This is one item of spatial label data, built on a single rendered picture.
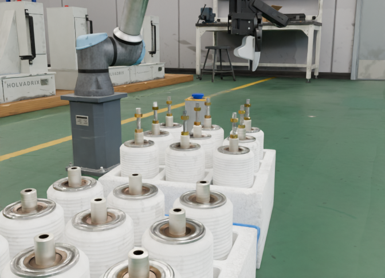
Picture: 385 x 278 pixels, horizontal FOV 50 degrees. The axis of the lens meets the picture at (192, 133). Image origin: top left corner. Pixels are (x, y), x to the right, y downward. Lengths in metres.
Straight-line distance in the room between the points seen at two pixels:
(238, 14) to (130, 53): 0.65
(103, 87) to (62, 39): 2.34
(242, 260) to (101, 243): 0.21
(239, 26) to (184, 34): 5.71
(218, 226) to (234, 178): 0.31
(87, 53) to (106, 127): 0.28
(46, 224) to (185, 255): 0.22
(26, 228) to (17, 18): 2.95
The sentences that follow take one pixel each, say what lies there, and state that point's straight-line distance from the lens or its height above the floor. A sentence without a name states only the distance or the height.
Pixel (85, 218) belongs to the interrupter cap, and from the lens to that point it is 0.62.
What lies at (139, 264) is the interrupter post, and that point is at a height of 0.27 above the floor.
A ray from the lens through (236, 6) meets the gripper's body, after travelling 1.14.
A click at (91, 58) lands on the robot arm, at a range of 1.60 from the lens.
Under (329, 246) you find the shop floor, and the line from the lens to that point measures 1.12.
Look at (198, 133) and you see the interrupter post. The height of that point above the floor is 0.26.
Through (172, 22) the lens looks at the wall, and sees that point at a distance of 6.96.
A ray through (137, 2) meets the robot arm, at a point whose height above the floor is 0.64.
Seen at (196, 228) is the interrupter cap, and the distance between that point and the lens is 0.56.
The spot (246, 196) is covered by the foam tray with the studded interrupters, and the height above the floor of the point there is 0.17.
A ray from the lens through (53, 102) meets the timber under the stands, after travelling 3.43.
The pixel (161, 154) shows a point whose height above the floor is 0.21.
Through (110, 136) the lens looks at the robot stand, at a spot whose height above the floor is 0.14.
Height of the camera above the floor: 0.50
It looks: 12 degrees down
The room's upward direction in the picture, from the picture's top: straight up
